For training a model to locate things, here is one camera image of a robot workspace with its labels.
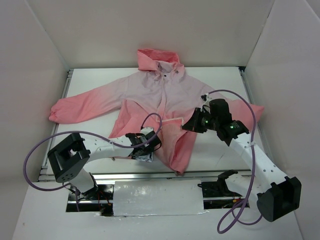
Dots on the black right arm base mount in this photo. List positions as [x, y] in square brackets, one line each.
[219, 187]

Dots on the pink hooded zip jacket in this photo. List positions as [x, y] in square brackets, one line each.
[160, 94]

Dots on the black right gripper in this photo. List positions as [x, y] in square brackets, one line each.
[196, 120]

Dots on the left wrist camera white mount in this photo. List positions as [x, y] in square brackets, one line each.
[147, 132]

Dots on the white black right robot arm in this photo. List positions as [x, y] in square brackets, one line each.
[270, 190]

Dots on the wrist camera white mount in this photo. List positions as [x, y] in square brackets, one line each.
[206, 100]
[147, 132]

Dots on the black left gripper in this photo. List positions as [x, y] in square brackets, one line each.
[146, 146]

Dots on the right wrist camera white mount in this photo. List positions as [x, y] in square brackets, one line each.
[206, 100]

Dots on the white foil covered panel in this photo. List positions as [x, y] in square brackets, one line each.
[157, 198]

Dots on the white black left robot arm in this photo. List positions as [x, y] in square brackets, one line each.
[69, 157]

